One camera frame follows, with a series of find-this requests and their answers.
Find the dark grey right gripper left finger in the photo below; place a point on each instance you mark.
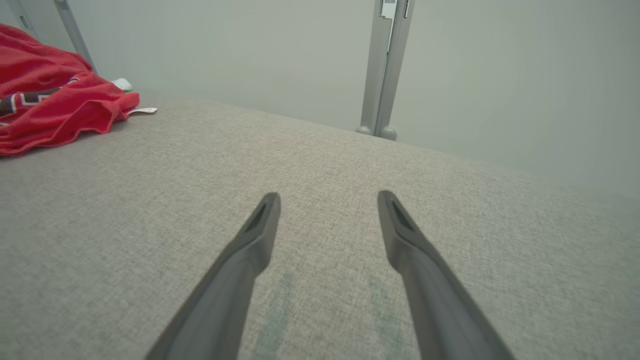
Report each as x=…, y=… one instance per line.
x=235, y=280

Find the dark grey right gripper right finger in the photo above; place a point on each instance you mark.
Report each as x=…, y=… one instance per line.
x=430, y=290

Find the red Bulls basketball jersey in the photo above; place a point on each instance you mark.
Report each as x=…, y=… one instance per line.
x=65, y=117

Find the red Bulls 23 shorts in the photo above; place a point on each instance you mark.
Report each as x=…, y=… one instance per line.
x=30, y=55

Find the grey metal stand post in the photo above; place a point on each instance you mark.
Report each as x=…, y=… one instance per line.
x=75, y=35
x=20, y=15
x=395, y=75
x=376, y=65

